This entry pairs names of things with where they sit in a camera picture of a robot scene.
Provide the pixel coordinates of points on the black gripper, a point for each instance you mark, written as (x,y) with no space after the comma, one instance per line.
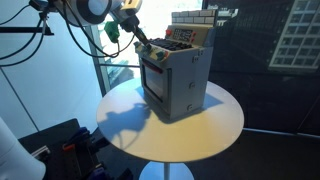
(129,23)

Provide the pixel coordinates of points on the teal stove knob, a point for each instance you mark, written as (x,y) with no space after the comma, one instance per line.
(136,44)
(144,49)
(150,51)
(160,55)

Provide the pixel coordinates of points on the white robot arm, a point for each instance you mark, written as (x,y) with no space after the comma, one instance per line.
(100,6)

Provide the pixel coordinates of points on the large red stove button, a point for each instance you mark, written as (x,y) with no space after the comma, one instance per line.
(168,32)

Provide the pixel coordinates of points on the small red stove button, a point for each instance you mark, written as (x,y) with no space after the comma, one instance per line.
(193,34)

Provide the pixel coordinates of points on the grey toy stove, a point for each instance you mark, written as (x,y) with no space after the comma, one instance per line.
(186,76)

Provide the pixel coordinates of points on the grey window railing bar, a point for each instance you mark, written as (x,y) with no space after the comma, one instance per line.
(120,65)

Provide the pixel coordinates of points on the yellowish wrist camera box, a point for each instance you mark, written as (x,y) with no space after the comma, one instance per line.
(131,4)

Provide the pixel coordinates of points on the grey window frame post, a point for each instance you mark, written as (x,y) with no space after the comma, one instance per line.
(100,73)

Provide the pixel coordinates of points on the black camera on mount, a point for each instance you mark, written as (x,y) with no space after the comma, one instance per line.
(37,4)

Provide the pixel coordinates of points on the round white pedestal table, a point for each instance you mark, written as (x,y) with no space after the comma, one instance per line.
(186,140)

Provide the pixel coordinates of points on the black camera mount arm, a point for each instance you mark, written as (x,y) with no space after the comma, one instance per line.
(20,30)

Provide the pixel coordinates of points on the silver aluminium bracket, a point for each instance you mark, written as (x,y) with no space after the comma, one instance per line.
(40,152)

